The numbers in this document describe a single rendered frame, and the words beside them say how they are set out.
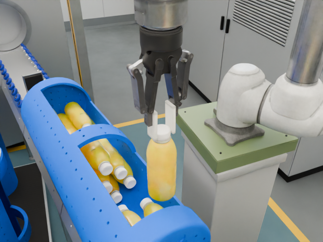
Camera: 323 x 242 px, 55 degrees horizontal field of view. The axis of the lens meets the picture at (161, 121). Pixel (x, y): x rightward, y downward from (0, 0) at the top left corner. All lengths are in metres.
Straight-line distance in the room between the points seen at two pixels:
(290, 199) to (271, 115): 1.52
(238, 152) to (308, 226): 1.37
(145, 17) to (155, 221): 0.44
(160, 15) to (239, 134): 0.81
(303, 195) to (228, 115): 1.57
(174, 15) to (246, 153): 0.78
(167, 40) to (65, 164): 0.56
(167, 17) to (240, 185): 0.93
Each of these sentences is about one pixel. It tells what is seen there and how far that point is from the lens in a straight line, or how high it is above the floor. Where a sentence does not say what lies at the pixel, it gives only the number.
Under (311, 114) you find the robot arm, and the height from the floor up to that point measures 1.27.
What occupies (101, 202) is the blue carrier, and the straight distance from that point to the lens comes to 0.81.
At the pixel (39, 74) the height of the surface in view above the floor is 1.08.
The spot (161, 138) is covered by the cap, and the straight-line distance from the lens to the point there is 0.65.
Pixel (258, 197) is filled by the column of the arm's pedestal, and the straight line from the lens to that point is 1.46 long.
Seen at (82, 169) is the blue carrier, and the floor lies 1.21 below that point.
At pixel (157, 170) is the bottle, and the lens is 0.69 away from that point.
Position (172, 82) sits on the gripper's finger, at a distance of 0.60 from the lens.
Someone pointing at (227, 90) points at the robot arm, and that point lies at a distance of 1.16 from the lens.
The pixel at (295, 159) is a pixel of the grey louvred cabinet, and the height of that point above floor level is 0.25.
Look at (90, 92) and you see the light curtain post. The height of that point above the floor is 0.80.
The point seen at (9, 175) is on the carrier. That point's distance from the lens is 2.39.
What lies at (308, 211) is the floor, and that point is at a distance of 2.57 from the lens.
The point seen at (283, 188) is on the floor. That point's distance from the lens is 2.66.
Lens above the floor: 1.82
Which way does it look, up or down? 35 degrees down
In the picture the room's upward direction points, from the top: straight up
